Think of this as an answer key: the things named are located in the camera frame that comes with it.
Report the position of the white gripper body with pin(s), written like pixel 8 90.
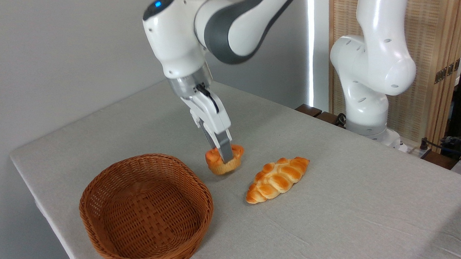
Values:
pixel 214 116

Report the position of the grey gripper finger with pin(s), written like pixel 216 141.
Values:
pixel 226 151
pixel 209 138

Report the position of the orange muffin-shaped bread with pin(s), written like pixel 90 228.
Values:
pixel 228 168

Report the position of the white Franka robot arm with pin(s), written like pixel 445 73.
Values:
pixel 372 59

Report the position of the golden braided bread loaf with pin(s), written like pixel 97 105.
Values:
pixel 276 178

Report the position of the brown woven wicker basket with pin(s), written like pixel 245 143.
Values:
pixel 148 216

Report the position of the dark brown wooden block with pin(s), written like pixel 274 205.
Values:
pixel 328 118
pixel 308 110

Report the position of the grey table cloth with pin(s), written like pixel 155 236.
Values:
pixel 337 218

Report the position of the black metal screen hinge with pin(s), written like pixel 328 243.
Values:
pixel 446 70

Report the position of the bamboo folding screen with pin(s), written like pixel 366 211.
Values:
pixel 433 16

